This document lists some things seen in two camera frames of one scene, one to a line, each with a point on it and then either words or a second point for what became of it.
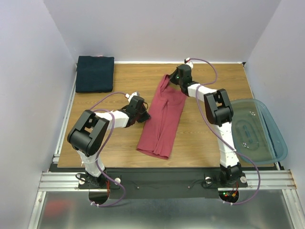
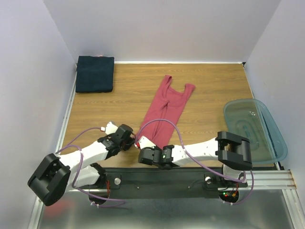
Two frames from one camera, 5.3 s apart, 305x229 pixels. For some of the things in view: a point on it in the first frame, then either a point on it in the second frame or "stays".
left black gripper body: x=142 y=116 → x=126 y=145
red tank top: x=157 y=135 stays
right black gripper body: x=174 y=78 → x=143 y=156
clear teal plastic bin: x=256 y=133 stays
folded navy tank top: x=95 y=74 stays
